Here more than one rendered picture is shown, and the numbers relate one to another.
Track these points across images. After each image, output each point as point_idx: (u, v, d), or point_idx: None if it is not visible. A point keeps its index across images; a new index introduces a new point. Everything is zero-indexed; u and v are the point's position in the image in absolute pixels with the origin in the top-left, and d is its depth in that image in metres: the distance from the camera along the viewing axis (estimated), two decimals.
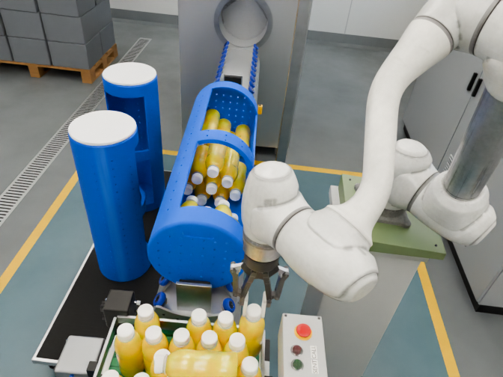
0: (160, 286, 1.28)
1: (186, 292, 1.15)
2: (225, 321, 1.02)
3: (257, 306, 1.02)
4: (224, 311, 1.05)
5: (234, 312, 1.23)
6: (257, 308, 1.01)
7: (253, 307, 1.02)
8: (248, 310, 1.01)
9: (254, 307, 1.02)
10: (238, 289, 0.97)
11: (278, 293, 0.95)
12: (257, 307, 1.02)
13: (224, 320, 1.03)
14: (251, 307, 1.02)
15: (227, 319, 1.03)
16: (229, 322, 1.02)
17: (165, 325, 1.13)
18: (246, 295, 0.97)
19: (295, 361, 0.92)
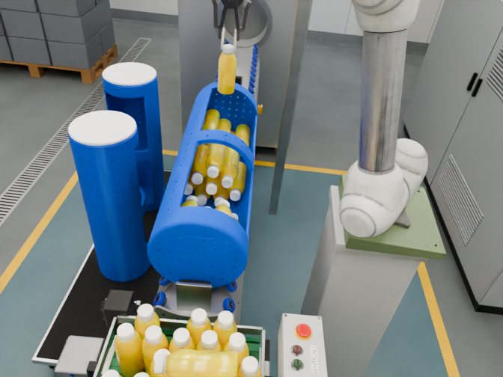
0: (160, 286, 1.28)
1: (186, 292, 1.15)
2: (225, 321, 1.02)
3: (230, 45, 1.49)
4: (224, 311, 1.05)
5: (234, 312, 1.23)
6: (230, 46, 1.48)
7: (228, 45, 1.48)
8: (224, 46, 1.47)
9: (229, 45, 1.48)
10: (217, 23, 1.43)
11: (244, 23, 1.41)
12: (231, 45, 1.48)
13: (224, 320, 1.03)
14: (227, 45, 1.48)
15: (227, 319, 1.03)
16: (229, 322, 1.02)
17: (165, 325, 1.13)
18: (223, 29, 1.44)
19: (295, 361, 0.92)
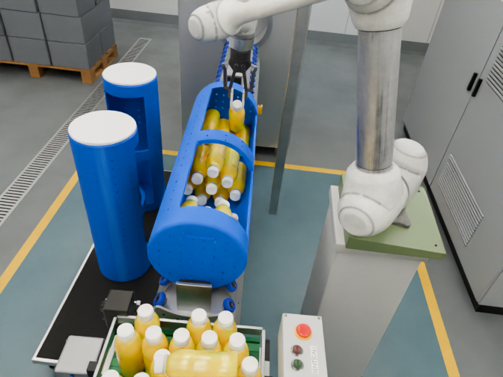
0: (160, 286, 1.28)
1: (186, 292, 1.15)
2: (225, 321, 1.02)
3: (239, 101, 1.61)
4: (224, 311, 1.05)
5: (234, 312, 1.23)
6: (239, 103, 1.60)
7: (236, 102, 1.60)
8: (233, 104, 1.60)
9: (237, 102, 1.60)
10: (227, 84, 1.56)
11: (251, 85, 1.54)
12: (239, 102, 1.61)
13: (224, 320, 1.03)
14: (236, 102, 1.60)
15: (227, 319, 1.03)
16: (229, 322, 1.02)
17: (165, 325, 1.13)
18: (232, 89, 1.57)
19: (295, 361, 0.92)
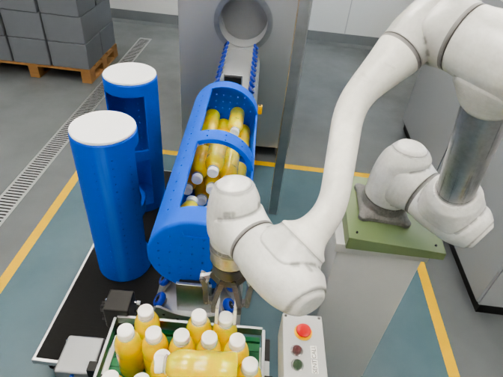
0: (160, 286, 1.28)
1: (186, 292, 1.15)
2: (225, 321, 1.02)
3: (236, 131, 1.68)
4: (224, 311, 1.05)
5: None
6: (236, 132, 1.68)
7: (233, 132, 1.68)
8: (231, 134, 1.69)
9: (234, 132, 1.68)
10: (209, 297, 0.99)
11: (248, 301, 0.97)
12: (236, 132, 1.68)
13: (224, 320, 1.03)
14: (233, 132, 1.68)
15: (227, 319, 1.03)
16: (229, 322, 1.02)
17: (165, 325, 1.13)
18: (217, 302, 1.00)
19: (295, 361, 0.92)
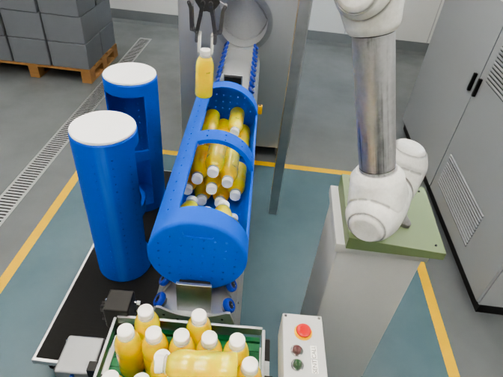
0: (160, 286, 1.28)
1: (186, 292, 1.15)
2: (205, 51, 1.44)
3: (236, 131, 1.68)
4: (204, 47, 1.46)
5: (234, 312, 1.23)
6: (236, 132, 1.68)
7: (233, 132, 1.68)
8: (231, 134, 1.69)
9: (234, 132, 1.68)
10: (194, 26, 1.40)
11: (221, 27, 1.38)
12: (236, 132, 1.68)
13: (204, 50, 1.44)
14: (233, 132, 1.68)
15: (206, 50, 1.44)
16: (207, 51, 1.44)
17: (165, 325, 1.13)
18: (199, 32, 1.41)
19: (295, 361, 0.92)
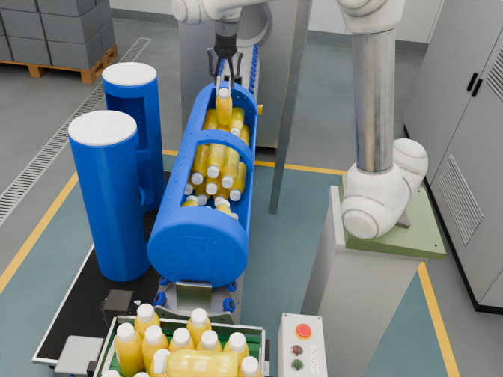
0: (160, 286, 1.28)
1: (186, 292, 1.15)
2: (223, 94, 1.56)
3: (236, 132, 1.68)
4: (222, 88, 1.57)
5: (234, 312, 1.23)
6: (236, 133, 1.68)
7: (233, 132, 1.68)
8: None
9: (234, 132, 1.68)
10: (212, 72, 1.53)
11: (238, 72, 1.51)
12: (236, 132, 1.68)
13: (223, 93, 1.56)
14: (233, 132, 1.68)
15: (224, 93, 1.56)
16: (225, 94, 1.56)
17: (165, 325, 1.13)
18: (218, 77, 1.53)
19: (295, 361, 0.92)
